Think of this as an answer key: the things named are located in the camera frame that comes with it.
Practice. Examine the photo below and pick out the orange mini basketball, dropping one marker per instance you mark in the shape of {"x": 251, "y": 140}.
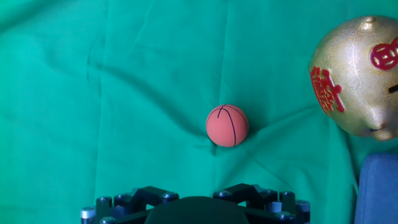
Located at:
{"x": 227, "y": 126}

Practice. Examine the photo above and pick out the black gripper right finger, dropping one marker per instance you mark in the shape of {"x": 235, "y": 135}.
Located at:
{"x": 273, "y": 202}

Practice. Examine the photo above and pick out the gold piggy bank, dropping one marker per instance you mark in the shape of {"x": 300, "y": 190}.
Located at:
{"x": 351, "y": 62}

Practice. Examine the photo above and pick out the green cloth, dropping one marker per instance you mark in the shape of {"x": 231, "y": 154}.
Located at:
{"x": 93, "y": 93}

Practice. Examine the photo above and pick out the grey fabric cushion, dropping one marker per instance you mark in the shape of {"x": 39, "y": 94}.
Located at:
{"x": 379, "y": 193}

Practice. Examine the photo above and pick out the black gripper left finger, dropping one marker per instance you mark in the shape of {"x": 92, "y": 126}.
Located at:
{"x": 124, "y": 205}

